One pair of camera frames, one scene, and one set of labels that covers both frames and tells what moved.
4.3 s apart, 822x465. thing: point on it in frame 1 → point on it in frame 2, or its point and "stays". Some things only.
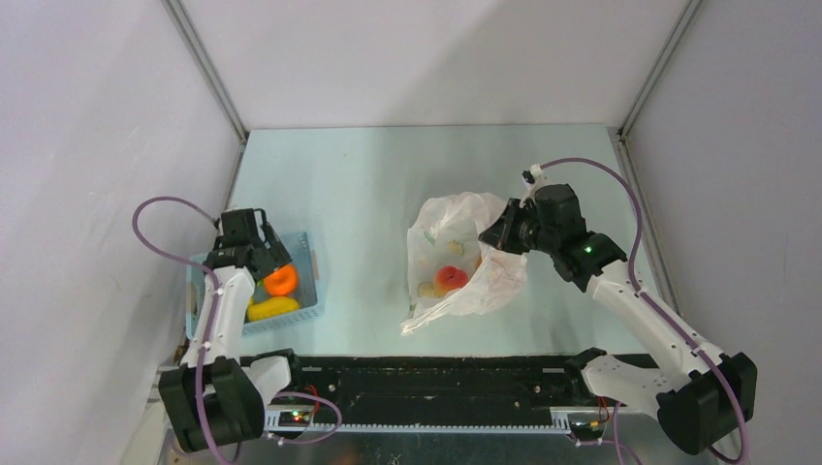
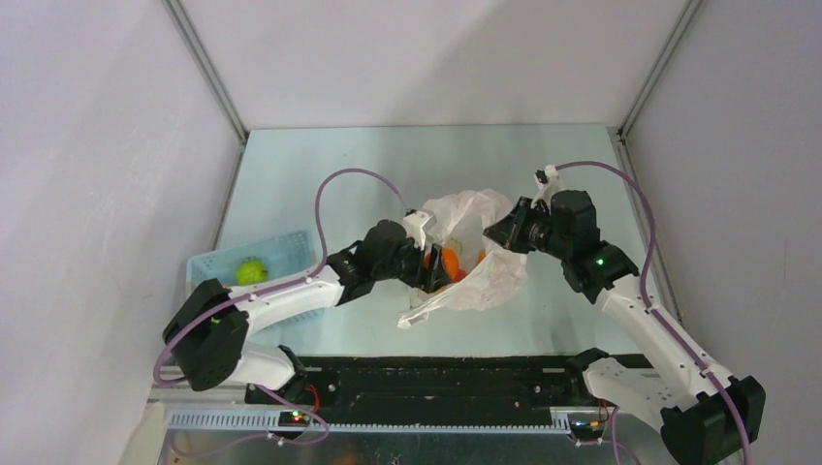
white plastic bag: [451, 271] stays
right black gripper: [500, 233] stays
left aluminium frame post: [177, 14] stays
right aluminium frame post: [679, 28] stays
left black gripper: [274, 255] → [429, 279]
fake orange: [282, 281] → [450, 262]
